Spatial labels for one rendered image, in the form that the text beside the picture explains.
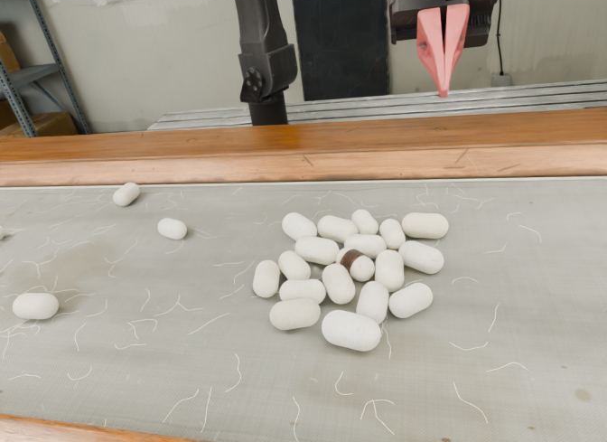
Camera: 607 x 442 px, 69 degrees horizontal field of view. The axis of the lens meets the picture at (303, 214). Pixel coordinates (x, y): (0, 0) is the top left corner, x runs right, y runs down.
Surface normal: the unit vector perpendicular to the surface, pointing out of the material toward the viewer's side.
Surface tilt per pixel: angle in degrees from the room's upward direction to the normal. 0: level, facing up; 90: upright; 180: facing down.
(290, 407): 0
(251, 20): 83
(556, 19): 90
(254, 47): 90
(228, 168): 45
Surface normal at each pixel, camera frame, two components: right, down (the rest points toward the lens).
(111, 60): -0.18, 0.54
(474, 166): -0.24, -0.22
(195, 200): -0.13, -0.84
